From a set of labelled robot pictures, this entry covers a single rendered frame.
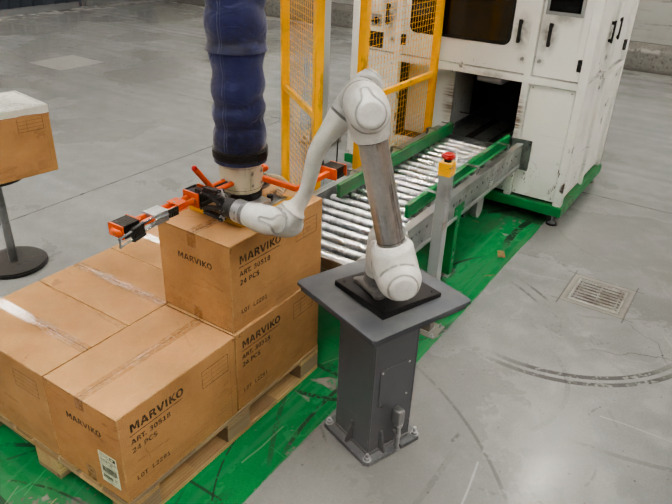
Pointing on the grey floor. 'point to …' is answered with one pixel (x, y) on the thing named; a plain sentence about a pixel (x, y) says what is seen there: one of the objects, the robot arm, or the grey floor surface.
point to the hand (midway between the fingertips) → (196, 196)
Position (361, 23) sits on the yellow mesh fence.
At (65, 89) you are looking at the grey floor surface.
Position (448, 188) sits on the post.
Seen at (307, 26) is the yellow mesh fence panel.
